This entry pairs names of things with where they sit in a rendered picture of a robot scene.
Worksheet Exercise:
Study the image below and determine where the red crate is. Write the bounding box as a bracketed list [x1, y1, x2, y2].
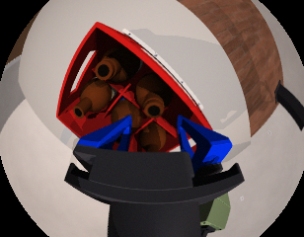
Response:
[56, 22, 213, 152]

